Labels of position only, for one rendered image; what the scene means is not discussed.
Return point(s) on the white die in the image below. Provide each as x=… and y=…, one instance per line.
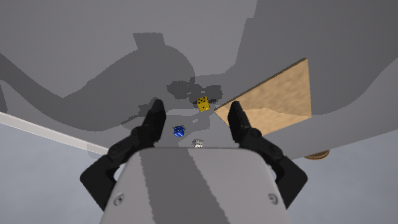
x=198, y=143

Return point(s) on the tan square mat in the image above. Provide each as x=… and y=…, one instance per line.
x=280, y=101

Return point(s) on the yellow die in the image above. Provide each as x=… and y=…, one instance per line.
x=203, y=104

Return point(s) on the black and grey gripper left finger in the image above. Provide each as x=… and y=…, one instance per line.
x=98, y=178

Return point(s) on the blue die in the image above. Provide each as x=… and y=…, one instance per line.
x=179, y=131

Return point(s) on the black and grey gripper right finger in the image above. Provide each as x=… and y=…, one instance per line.
x=290, y=179

